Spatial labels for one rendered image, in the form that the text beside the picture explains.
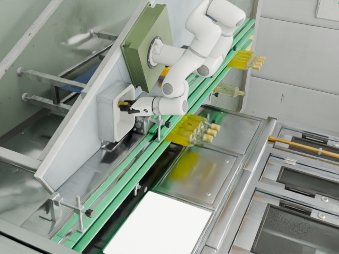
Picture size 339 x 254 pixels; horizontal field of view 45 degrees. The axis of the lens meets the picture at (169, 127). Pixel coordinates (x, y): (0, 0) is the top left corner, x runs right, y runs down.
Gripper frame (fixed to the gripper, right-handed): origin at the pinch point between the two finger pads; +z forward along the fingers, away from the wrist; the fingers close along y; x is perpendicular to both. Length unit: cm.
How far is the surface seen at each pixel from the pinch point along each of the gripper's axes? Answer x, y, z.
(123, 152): -20.5, -6.8, 3.6
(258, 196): -58, 18, -48
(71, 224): -23, -52, 0
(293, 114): -323, 607, 55
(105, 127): -6.6, -8.4, 8.0
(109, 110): 2.1, -8.4, 2.8
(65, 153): -5.4, -32.1, 11.5
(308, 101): -293, 607, 24
